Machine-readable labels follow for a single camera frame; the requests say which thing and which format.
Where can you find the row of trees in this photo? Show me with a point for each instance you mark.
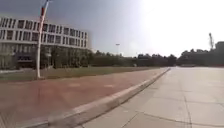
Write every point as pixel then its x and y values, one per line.
pixel 150 60

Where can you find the grass strip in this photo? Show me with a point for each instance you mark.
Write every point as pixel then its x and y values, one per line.
pixel 73 72

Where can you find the grey stone kerb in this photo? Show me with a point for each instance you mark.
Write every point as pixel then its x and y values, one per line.
pixel 100 105

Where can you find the red brick path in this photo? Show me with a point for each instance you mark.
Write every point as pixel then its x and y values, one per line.
pixel 50 93

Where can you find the white pole with flag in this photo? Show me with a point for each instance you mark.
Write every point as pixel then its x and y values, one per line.
pixel 39 53

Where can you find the grey concrete slab plaza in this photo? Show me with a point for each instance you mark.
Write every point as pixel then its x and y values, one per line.
pixel 186 96

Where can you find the white multi-storey building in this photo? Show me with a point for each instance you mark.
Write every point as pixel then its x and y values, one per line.
pixel 23 33

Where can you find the tall thin tower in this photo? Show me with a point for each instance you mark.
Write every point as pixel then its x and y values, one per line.
pixel 211 41

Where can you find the dark building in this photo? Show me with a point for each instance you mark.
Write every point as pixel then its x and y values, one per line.
pixel 220 46

